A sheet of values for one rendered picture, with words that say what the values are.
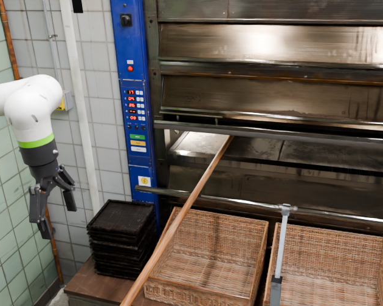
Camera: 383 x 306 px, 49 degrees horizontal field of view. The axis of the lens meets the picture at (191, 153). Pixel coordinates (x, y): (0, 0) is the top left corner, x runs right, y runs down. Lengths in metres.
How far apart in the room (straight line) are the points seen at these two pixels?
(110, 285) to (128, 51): 1.24
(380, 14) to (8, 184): 2.13
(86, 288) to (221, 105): 1.21
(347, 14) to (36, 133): 1.39
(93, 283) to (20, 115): 1.50
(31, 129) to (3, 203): 1.60
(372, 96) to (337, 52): 0.26
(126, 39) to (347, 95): 1.10
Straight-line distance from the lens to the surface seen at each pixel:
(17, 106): 1.11
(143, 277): 1.49
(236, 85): 2.12
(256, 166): 2.24
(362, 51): 2.01
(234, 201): 1.92
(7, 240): 2.79
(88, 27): 2.32
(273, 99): 2.08
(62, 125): 2.61
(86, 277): 2.50
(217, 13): 2.06
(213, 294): 2.12
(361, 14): 2.00
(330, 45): 2.00
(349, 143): 1.98
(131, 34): 2.18
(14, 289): 2.96
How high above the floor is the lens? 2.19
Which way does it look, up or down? 26 degrees down
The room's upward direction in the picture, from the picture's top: 2 degrees counter-clockwise
